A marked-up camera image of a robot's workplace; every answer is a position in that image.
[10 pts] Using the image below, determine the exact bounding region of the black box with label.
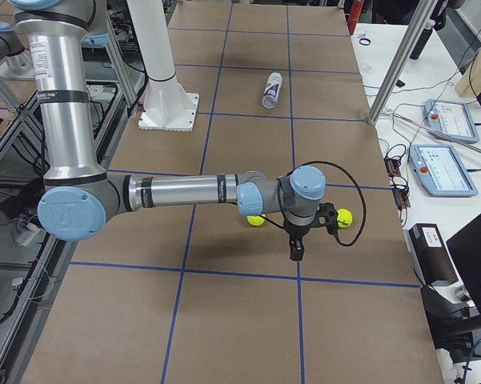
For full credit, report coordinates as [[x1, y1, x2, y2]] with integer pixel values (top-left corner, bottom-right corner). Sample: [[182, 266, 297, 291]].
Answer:
[[408, 223, 458, 286]]

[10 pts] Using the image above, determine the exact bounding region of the small electronics board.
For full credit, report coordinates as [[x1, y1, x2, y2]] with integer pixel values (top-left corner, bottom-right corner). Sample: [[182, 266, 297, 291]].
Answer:
[[384, 158, 401, 177]]

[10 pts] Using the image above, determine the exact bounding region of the metal reacher grabber stick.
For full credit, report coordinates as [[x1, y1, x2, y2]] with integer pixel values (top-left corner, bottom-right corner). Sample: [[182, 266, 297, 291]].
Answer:
[[391, 112, 481, 154]]

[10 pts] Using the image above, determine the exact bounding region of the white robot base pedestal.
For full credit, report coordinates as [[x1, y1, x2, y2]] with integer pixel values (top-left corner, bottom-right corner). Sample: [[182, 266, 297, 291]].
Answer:
[[127, 0, 199, 132]]

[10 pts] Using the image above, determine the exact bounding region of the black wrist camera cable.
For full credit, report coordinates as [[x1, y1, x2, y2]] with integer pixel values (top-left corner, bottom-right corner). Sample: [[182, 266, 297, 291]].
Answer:
[[275, 161, 367, 247]]

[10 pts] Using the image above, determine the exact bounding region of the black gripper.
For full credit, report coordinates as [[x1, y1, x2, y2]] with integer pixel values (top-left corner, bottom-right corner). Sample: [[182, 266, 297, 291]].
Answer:
[[283, 214, 319, 261]]

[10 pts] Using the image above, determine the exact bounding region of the yellow tennis ball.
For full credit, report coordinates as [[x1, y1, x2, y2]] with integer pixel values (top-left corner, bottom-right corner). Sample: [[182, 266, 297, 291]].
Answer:
[[337, 208, 353, 228], [247, 214, 266, 227]]

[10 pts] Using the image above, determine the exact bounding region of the teach pendant tablet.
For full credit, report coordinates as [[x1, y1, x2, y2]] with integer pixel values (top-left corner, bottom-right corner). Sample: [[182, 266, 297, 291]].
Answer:
[[409, 144, 478, 198], [425, 99, 479, 144]]

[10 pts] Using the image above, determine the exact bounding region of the aluminium frame post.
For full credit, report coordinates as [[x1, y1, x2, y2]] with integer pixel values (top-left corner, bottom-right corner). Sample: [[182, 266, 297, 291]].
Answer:
[[366, 0, 436, 126]]

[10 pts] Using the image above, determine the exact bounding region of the white blue tennis ball can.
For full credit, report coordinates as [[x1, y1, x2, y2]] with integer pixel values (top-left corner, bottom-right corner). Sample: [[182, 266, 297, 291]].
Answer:
[[262, 72, 283, 109]]

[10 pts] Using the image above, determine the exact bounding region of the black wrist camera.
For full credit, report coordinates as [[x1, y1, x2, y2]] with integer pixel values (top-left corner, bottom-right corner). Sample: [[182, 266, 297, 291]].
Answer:
[[315, 202, 339, 237]]

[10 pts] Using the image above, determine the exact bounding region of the far teach pendant tablet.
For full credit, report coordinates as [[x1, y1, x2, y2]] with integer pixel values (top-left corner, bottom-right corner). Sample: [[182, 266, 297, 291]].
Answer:
[[425, 99, 479, 144]]

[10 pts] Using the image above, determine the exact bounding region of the near teach pendant tablet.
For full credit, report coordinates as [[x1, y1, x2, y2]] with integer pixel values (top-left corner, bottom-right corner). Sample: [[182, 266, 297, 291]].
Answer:
[[409, 144, 478, 198]]

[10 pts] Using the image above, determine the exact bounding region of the black computer monitor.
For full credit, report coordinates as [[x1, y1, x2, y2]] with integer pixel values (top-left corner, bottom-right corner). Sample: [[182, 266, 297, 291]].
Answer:
[[447, 214, 481, 307]]

